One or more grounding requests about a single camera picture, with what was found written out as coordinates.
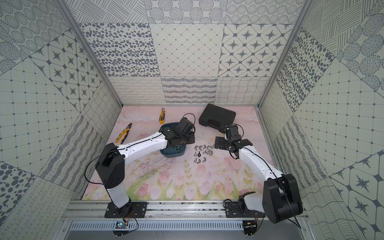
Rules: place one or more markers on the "yellow black utility knife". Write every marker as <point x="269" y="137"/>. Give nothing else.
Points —
<point x="162" y="116"/>

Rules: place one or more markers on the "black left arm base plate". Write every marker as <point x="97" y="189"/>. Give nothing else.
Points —
<point x="131" y="209"/>

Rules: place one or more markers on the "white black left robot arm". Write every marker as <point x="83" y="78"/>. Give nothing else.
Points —
<point x="110" y="164"/>

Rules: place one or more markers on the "yellow black pliers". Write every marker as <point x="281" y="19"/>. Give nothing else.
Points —
<point x="123" y="135"/>

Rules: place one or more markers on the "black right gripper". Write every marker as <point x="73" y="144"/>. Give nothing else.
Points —
<point x="221" y="140"/>

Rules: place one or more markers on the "aluminium mounting rail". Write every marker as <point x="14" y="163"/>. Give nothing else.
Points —
<point x="155" y="210"/>

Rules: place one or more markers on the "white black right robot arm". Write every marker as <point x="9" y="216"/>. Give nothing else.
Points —
<point x="280" y="199"/>

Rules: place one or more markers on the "black plastic tool case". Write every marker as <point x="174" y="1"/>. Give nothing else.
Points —
<point x="216" y="117"/>

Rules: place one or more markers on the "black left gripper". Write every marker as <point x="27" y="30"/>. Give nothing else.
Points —
<point x="184" y="140"/>

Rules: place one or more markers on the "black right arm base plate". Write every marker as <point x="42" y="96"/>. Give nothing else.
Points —
<point x="239" y="210"/>

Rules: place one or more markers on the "teal plastic storage box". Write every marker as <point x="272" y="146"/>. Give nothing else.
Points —
<point x="172" y="151"/>

